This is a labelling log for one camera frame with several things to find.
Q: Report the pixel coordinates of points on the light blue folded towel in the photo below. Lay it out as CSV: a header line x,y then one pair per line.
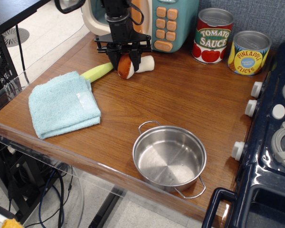
x,y
62,105

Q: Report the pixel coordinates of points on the dark blue toy stove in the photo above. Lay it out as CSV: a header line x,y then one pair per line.
x,y
259,198

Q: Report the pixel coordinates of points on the stainless steel pot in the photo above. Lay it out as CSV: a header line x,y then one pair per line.
x,y
168,157

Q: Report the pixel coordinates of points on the pineapple slices can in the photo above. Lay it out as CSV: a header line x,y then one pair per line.
x,y
248,53

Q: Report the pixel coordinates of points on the tomato sauce can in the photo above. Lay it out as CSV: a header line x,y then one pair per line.
x,y
212,35

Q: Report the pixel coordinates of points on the white stove knob bottom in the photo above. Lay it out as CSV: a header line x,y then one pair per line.
x,y
237,150

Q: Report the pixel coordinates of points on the white stove knob top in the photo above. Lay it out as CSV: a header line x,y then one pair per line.
x,y
256,89

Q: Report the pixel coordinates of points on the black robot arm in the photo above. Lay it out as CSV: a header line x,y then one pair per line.
x,y
116,8

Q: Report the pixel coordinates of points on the white stove knob middle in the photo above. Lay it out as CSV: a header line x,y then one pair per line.
x,y
250,108

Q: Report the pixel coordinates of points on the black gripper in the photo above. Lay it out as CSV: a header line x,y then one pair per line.
x,y
123,38

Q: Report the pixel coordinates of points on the white stove knob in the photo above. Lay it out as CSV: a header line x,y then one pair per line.
x,y
237,150
256,89
250,108

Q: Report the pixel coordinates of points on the teal toy microwave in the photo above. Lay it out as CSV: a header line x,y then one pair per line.
x,y
168,22

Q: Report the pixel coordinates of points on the black desk frame left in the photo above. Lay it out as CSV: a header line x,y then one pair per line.
x,y
12,12

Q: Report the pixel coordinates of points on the yellow green plush corn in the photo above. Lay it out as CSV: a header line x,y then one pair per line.
x,y
97,72

